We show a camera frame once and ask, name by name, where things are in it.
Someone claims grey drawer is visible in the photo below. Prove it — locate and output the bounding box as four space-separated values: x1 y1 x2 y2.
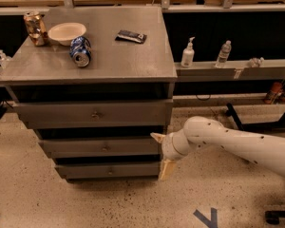
55 161 160 180
14 100 173 129
39 137 161 159

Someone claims white pump bottle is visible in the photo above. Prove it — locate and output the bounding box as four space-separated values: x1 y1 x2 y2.
180 37 195 67

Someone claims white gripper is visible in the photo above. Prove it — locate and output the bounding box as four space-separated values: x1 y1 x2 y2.
150 130 194 181

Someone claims black snack bar wrapper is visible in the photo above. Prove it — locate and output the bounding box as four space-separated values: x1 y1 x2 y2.
116 30 147 44

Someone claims clear pump bottle left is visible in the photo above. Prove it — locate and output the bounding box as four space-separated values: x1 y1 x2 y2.
0 49 11 68

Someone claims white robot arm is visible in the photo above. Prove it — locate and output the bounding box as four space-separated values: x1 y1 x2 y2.
151 116 285 181

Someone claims black chair base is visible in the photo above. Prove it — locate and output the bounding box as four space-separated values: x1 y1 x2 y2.
265 210 285 225

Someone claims crumpled clear plastic wrapper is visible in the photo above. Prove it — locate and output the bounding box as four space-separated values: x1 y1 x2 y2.
248 57 264 67

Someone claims black stand frame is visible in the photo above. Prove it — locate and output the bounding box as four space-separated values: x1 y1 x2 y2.
226 103 285 133

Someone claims crushed blue soda can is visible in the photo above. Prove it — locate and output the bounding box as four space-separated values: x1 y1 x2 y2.
69 36 91 67

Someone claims white bowl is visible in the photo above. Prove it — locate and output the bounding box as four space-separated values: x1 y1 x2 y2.
47 23 86 46

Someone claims crushed gold soda can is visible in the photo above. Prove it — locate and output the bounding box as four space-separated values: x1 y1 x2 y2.
24 11 48 47

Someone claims grey drawer cabinet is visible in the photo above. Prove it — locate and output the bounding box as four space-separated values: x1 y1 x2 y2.
0 6 179 183

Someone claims orange spray bottle left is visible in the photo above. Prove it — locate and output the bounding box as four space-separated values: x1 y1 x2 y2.
263 82 282 105

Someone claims grey top drawer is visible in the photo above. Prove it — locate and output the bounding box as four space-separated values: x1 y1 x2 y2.
14 100 173 129

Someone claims grey bottom drawer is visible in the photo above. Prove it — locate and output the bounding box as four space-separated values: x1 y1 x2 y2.
55 161 160 180

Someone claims clear water bottle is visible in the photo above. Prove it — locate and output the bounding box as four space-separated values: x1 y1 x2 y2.
215 40 232 68

